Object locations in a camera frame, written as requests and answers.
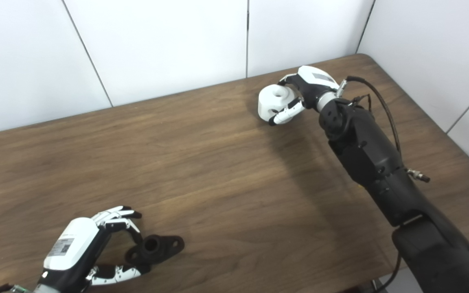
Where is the black flanged holder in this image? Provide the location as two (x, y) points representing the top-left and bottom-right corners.
(125, 235), (185, 265)

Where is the round white piece with holes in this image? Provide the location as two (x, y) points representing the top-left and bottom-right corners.
(258, 83), (300, 122)

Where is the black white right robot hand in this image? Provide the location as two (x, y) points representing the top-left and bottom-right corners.
(268, 65), (341, 126)

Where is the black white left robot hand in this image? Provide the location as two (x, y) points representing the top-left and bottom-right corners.
(35, 206), (152, 293)

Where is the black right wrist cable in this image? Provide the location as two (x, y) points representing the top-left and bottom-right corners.
(336, 75), (430, 184)

